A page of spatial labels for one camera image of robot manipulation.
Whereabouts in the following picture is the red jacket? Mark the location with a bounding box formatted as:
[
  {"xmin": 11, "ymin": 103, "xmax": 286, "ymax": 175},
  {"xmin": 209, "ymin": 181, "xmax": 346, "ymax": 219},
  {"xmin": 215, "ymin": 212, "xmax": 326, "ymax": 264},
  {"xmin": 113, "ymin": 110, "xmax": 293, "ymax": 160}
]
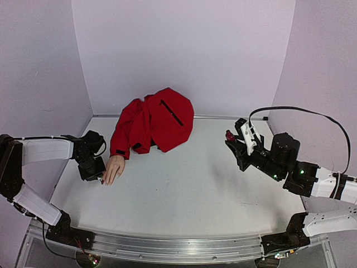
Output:
[{"xmin": 110, "ymin": 88, "xmax": 194, "ymax": 160}]

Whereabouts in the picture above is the aluminium front rail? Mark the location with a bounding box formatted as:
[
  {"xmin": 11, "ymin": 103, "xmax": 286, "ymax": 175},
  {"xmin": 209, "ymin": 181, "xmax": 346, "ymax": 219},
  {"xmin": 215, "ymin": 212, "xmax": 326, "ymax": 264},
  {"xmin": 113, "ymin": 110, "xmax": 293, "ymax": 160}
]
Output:
[{"xmin": 16, "ymin": 227, "xmax": 335, "ymax": 268}]

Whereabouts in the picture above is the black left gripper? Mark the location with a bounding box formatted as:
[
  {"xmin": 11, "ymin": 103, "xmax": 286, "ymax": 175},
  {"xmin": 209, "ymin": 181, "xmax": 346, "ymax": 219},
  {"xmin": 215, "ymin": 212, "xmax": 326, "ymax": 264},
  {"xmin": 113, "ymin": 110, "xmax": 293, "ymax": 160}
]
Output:
[{"xmin": 76, "ymin": 155, "xmax": 107, "ymax": 182}]

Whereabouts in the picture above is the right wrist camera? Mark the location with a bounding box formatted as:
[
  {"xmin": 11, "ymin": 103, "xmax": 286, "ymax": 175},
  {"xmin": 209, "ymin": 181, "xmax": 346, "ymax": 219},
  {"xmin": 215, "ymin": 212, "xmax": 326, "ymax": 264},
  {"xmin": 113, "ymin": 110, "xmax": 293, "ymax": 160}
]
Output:
[{"xmin": 244, "ymin": 121, "xmax": 264, "ymax": 156}]

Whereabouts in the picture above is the black right camera cable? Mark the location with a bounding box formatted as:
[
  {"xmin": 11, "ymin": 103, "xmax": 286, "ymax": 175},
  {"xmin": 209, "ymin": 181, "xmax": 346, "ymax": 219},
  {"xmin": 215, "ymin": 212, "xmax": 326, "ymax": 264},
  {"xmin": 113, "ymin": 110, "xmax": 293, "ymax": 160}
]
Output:
[{"xmin": 248, "ymin": 105, "xmax": 351, "ymax": 175}]

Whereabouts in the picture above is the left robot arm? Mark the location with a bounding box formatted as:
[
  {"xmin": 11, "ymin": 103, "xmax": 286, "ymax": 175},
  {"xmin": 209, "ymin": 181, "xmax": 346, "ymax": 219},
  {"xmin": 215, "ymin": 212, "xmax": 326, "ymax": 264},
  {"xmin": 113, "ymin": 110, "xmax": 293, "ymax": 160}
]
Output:
[{"xmin": 1, "ymin": 131, "xmax": 107, "ymax": 244}]

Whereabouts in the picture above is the red nail polish bottle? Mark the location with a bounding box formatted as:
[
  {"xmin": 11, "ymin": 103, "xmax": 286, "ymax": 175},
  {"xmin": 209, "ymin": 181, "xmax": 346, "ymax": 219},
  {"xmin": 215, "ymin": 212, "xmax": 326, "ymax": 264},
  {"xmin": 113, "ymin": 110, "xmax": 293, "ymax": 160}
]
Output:
[{"xmin": 225, "ymin": 130, "xmax": 236, "ymax": 142}]

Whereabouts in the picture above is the mannequin hand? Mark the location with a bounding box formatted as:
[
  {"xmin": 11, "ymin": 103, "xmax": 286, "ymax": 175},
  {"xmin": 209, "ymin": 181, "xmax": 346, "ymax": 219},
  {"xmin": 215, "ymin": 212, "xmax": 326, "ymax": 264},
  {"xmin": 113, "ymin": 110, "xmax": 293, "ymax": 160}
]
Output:
[{"xmin": 102, "ymin": 155, "xmax": 125, "ymax": 186}]

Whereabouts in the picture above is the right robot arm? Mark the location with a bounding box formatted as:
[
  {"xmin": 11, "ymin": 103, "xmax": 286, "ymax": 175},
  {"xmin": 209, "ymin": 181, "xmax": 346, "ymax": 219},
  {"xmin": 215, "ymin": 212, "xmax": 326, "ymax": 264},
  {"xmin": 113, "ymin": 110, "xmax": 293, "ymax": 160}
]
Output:
[{"xmin": 225, "ymin": 118, "xmax": 356, "ymax": 238}]

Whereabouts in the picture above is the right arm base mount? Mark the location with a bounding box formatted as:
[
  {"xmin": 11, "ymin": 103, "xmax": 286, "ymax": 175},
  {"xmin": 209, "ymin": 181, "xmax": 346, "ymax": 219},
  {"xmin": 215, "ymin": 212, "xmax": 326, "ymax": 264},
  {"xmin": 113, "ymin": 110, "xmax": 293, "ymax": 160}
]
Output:
[{"xmin": 261, "ymin": 212, "xmax": 310, "ymax": 256}]

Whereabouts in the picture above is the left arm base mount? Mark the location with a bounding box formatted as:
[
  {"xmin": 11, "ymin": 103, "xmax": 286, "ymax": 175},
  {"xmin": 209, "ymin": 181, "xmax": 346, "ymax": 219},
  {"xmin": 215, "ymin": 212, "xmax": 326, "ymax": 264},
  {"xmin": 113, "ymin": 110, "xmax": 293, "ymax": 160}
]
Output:
[{"xmin": 45, "ymin": 210, "xmax": 95, "ymax": 250}]

